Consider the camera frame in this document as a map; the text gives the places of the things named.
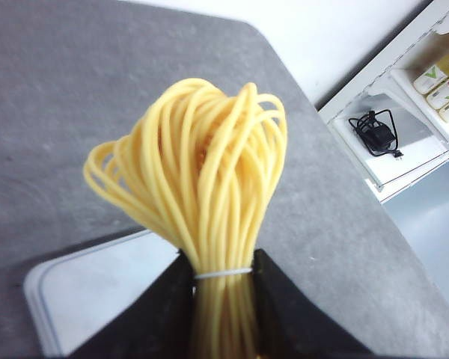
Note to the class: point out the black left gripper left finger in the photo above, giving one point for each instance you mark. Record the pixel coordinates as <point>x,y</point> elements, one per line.
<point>156,325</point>

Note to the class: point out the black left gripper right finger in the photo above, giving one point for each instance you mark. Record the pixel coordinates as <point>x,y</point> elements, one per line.
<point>290,325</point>

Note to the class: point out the yellow vermicelli noodle bundle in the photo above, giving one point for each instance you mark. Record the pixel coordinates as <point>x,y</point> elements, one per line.
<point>199,169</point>

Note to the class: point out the silver digital kitchen scale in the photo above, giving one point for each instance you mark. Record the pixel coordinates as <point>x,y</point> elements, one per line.
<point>74,296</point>

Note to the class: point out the white storage shelf unit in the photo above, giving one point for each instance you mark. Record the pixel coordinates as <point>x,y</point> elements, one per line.
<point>385,86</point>

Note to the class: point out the white green labelled box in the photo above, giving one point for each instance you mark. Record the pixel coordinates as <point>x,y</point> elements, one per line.
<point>433,83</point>

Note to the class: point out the black power adapter with cable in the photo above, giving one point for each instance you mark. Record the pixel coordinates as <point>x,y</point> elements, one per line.
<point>378,138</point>

